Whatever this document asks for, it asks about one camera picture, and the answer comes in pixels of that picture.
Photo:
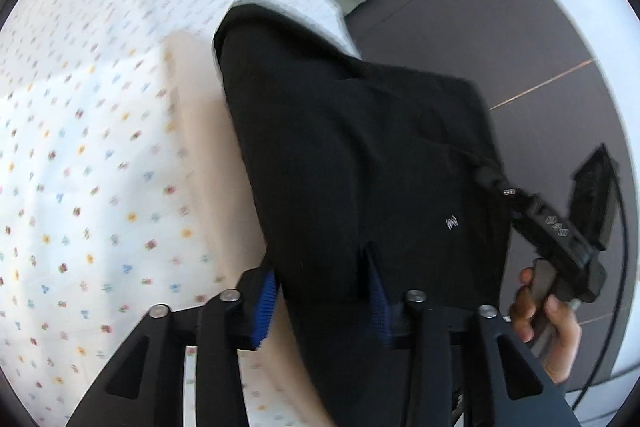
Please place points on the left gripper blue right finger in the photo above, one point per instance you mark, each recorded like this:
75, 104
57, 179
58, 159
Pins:
387, 319

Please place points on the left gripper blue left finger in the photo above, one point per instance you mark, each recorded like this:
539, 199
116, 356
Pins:
259, 290

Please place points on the black button-up shirt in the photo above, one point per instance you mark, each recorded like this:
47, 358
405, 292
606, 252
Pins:
360, 170

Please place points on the person's right hand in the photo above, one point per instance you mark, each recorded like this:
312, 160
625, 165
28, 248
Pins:
561, 356

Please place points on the white polka dot bedsheet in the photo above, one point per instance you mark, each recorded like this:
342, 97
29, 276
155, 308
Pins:
98, 204

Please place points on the folded cream blanket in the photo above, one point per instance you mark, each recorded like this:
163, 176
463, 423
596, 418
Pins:
223, 201

